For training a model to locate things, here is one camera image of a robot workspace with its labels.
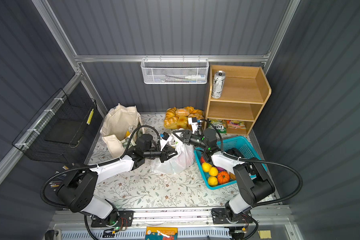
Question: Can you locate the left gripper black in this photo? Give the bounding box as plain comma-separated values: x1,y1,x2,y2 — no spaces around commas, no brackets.
144,145,179,163

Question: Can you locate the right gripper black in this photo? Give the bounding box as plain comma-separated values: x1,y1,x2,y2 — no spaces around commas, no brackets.
174,131,209,152

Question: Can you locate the white plastic grocery bag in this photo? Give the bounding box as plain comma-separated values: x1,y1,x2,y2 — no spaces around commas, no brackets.
151,134,195,175

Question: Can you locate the teal plastic fruit basket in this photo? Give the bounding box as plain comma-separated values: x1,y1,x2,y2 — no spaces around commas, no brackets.
194,136,260,190

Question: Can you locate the cream canvas tote bag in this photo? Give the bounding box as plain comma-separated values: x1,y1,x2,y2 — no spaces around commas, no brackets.
101,104,142,158

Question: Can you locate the silver can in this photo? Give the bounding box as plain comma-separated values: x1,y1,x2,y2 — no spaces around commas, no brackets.
127,125,136,131
211,71,226,99

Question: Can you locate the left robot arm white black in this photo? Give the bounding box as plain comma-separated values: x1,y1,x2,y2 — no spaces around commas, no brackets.
40,133,178,227

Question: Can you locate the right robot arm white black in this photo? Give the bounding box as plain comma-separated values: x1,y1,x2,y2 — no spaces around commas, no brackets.
173,119,303,222

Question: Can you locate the bread rolls cluster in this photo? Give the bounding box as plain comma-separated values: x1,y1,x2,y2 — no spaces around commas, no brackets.
164,106,204,130

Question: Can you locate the yellow lemon upper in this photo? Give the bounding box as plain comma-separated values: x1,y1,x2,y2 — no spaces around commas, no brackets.
201,162,212,173

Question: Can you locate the yellow lemon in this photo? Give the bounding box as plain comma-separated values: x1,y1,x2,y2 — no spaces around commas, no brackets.
208,167,219,177
208,176,219,187
201,162,212,173

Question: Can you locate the green snack packet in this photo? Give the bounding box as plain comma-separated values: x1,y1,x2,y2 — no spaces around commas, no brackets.
210,120,227,134

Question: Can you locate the floral table mat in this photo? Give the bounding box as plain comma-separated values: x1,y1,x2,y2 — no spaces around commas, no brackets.
68,113,274,210

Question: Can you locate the yellow lemon middle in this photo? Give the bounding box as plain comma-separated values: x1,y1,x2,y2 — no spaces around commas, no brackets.
208,167,219,177

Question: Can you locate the pink snack packet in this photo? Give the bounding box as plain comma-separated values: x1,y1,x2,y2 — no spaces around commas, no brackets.
227,120,247,130

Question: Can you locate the yellow lemon lower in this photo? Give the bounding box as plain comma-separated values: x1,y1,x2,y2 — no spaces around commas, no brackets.
208,176,219,187

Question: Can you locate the orange pumpkin toy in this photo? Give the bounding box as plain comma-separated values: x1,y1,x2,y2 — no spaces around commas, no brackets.
217,171,231,185

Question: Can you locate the toothpaste tube in basket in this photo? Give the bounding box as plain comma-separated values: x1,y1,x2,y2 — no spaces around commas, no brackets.
185,75,206,82

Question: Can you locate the wooden shelf unit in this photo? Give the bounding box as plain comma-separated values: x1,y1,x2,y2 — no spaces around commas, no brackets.
204,65,272,136

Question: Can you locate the colourful book at front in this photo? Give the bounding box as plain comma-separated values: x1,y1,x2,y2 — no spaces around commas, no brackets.
145,227,178,240

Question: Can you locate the coloured pencils bundle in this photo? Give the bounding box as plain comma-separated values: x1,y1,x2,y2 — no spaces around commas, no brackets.
49,174,67,189

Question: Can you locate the yellow sticky note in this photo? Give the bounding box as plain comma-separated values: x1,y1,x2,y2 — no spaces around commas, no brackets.
258,230,272,240

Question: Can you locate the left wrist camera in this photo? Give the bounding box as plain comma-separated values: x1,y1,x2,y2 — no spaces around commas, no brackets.
160,132,172,151

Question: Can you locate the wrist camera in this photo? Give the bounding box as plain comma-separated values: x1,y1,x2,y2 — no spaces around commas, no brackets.
160,132,172,151
188,117,199,134

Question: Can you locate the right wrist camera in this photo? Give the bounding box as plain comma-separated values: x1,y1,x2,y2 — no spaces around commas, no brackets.
188,117,199,134

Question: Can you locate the white wire wall basket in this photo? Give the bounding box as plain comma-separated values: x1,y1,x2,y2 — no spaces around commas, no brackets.
141,59,210,85

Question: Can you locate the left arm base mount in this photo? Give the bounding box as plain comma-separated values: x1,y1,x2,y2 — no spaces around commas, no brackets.
91,211,135,229

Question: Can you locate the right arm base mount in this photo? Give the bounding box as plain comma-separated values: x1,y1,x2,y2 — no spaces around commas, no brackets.
211,208,253,225

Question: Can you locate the black wire wall basket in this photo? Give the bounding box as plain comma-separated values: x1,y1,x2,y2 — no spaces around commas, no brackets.
12,85,103,164

